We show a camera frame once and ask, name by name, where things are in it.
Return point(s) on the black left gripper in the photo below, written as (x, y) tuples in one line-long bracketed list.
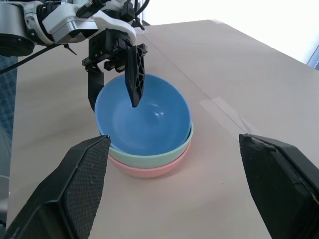
[(109, 47)]

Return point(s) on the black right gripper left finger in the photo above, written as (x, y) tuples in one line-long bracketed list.
[(74, 194)]

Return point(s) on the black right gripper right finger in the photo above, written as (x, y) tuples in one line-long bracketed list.
[(281, 189)]

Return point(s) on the blue bowl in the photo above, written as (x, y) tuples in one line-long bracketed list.
[(149, 124)]

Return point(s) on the pink bowl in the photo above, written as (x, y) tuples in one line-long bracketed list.
[(149, 173)]

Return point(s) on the green bowl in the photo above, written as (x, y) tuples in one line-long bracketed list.
[(149, 160)]

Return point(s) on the black zip tie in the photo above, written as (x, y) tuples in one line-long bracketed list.
[(71, 49)]

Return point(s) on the grey metal object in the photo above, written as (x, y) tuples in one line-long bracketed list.
[(3, 199)]

